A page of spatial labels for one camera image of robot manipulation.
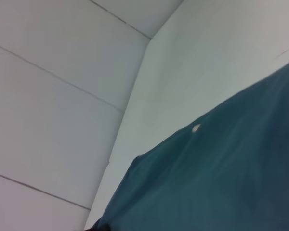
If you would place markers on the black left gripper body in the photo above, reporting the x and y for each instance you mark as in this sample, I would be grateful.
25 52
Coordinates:
98 228

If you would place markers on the blue t-shirt with white print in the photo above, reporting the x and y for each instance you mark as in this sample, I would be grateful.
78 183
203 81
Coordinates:
219 168

